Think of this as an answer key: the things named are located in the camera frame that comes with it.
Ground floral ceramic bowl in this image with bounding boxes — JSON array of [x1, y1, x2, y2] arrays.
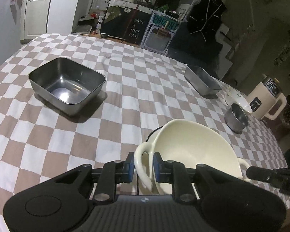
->
[[224, 87, 253, 114]]

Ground black lettered board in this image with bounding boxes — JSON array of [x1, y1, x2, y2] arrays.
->
[[100, 5, 151, 45]]

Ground white framed storage box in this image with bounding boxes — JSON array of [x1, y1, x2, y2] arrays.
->
[[140, 25, 176, 55]]

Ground brown white checkered tablecloth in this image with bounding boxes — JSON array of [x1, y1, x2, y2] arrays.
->
[[0, 32, 290, 232]]

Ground dark blue folding cot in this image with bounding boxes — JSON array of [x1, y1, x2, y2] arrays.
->
[[167, 22, 223, 78]]

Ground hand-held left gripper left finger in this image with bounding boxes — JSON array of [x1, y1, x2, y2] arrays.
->
[[52, 152, 136, 203]]

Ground grey flat tray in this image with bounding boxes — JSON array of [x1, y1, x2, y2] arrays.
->
[[74, 25, 92, 35]]

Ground white kitchen base cabinets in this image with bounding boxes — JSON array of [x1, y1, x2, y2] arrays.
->
[[20, 0, 54, 41]]

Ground large rectangular steel container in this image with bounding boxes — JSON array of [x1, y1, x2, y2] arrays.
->
[[184, 65, 222, 96]]

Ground cream electric kettle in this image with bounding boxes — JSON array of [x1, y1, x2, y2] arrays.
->
[[246, 74, 287, 121]]

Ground teal lettered sign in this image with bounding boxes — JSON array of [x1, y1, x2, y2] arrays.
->
[[152, 14, 179, 31]]

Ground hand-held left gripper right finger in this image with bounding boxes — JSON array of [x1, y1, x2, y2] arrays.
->
[[153, 151, 240, 204]]

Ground round steel bowl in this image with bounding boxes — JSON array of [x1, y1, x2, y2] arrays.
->
[[224, 103, 249, 133]]

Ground cream two-handled bowl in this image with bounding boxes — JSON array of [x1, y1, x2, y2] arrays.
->
[[134, 119, 250, 195]]

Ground black vest with white trim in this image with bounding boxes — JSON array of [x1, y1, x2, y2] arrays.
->
[[188, 0, 226, 41]]

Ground small square steel container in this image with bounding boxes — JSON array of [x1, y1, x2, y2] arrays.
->
[[28, 57, 107, 116]]

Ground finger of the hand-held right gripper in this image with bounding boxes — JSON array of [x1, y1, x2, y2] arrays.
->
[[246, 165, 284, 186]]

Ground white plate with dark rim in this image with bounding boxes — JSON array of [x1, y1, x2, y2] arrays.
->
[[135, 126, 166, 195]]

